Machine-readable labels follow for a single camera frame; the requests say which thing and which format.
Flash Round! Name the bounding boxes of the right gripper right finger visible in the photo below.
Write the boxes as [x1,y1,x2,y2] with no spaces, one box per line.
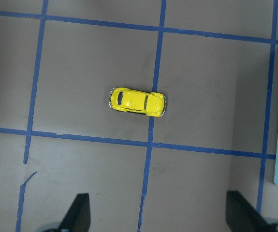
[226,191,273,232]

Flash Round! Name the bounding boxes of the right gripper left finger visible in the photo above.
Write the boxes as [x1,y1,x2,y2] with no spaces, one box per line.
[56,193,91,232]

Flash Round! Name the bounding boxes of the yellow beetle toy car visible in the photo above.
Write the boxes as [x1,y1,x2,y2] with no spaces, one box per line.
[109,87,167,117]

